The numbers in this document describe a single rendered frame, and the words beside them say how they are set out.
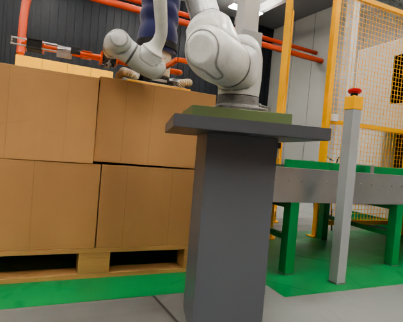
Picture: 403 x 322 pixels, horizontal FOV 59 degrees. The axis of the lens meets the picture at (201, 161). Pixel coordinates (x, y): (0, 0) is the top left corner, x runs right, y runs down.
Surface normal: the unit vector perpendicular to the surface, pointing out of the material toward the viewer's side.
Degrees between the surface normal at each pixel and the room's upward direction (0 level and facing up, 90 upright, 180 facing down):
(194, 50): 97
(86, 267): 90
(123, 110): 90
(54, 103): 90
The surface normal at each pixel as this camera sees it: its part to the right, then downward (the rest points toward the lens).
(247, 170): 0.15, 0.04
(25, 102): 0.39, 0.06
